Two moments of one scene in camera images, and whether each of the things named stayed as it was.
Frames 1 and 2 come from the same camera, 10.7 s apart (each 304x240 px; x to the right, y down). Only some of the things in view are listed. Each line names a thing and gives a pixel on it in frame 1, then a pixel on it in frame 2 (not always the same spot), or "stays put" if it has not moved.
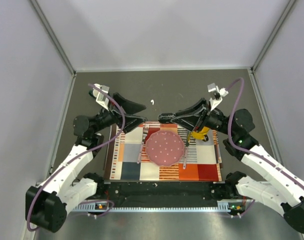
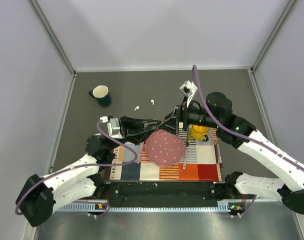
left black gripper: (128, 106) → (133, 130)
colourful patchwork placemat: (128, 160) stays put
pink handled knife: (186, 152) stays put
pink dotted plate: (165, 148) stays put
